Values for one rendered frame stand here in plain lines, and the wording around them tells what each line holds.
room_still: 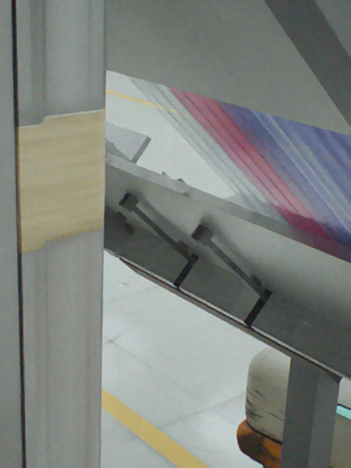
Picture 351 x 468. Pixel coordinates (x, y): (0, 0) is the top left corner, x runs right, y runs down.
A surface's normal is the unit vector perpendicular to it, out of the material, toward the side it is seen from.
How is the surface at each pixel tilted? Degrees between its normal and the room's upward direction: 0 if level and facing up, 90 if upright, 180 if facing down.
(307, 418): 90
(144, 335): 0
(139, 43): 137
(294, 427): 90
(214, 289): 47
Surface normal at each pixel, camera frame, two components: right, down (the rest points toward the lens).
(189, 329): 0.04, -0.94
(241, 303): -0.54, -0.50
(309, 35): -0.55, 0.82
